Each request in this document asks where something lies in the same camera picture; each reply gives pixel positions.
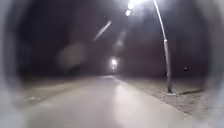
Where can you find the bare ground verge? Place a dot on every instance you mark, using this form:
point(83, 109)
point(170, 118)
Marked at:
point(166, 91)
point(43, 90)

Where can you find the grey paved path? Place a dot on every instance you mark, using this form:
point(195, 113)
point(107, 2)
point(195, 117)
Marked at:
point(100, 106)

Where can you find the grey street lamp pole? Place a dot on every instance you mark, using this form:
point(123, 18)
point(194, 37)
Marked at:
point(167, 60)

